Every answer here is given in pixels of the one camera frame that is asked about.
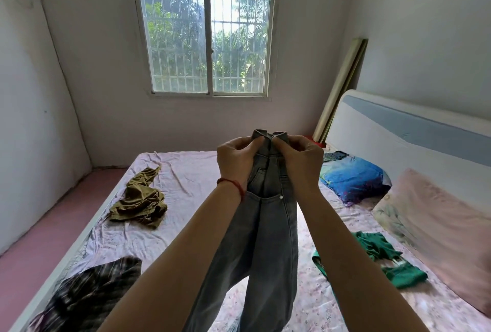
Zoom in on person's right hand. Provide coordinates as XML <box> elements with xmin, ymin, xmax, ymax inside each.
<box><xmin>271</xmin><ymin>135</ymin><xmax>325</xmax><ymax>195</ymax></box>

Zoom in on person's left hand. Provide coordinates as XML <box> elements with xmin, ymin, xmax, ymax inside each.
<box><xmin>217</xmin><ymin>136</ymin><xmax>266</xmax><ymax>190</ymax></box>

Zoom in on grey denim jeans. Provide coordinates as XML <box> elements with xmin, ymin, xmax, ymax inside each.
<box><xmin>183</xmin><ymin>129</ymin><xmax>300</xmax><ymax>332</ymax></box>

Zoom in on person's left forearm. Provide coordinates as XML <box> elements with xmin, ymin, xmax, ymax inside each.
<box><xmin>96</xmin><ymin>181</ymin><xmax>246</xmax><ymax>332</ymax></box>

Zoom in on person's right forearm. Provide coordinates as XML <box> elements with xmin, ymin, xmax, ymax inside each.
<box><xmin>293</xmin><ymin>189</ymin><xmax>430</xmax><ymax>332</ymax></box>

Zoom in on blue patterned pillow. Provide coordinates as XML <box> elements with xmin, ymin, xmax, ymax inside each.
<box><xmin>319</xmin><ymin>151</ymin><xmax>392</xmax><ymax>207</ymax></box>

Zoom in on beige leaning boards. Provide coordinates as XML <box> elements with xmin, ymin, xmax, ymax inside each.
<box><xmin>313</xmin><ymin>38</ymin><xmax>369</xmax><ymax>144</ymax></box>

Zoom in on pink floral bed sheet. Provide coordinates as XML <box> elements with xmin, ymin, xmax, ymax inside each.
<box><xmin>23</xmin><ymin>151</ymin><xmax>491</xmax><ymax>332</ymax></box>

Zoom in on white framed barred window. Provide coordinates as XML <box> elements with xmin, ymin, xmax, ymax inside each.
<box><xmin>125</xmin><ymin>0</ymin><xmax>281</xmax><ymax>98</ymax></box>

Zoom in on olive green garment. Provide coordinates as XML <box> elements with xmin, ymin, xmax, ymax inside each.
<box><xmin>109</xmin><ymin>166</ymin><xmax>168</xmax><ymax>230</ymax></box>

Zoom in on white and blue headboard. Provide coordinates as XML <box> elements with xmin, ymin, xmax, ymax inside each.
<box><xmin>325</xmin><ymin>89</ymin><xmax>491</xmax><ymax>215</ymax></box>

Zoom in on pink floral pillow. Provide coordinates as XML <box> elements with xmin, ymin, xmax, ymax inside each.
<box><xmin>372</xmin><ymin>169</ymin><xmax>491</xmax><ymax>317</ymax></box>

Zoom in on dark plaid shirt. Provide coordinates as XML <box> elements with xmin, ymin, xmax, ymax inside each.
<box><xmin>27</xmin><ymin>256</ymin><xmax>142</xmax><ymax>332</ymax></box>

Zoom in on red string bracelet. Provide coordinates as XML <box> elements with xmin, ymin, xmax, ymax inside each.
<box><xmin>216</xmin><ymin>178</ymin><xmax>245</xmax><ymax>201</ymax></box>

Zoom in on white bed frame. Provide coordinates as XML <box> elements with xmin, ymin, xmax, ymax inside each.
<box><xmin>9</xmin><ymin>175</ymin><xmax>133</xmax><ymax>332</ymax></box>

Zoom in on grey wall cable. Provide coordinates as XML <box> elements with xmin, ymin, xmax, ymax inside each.
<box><xmin>0</xmin><ymin>0</ymin><xmax>93</xmax><ymax>169</ymax></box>

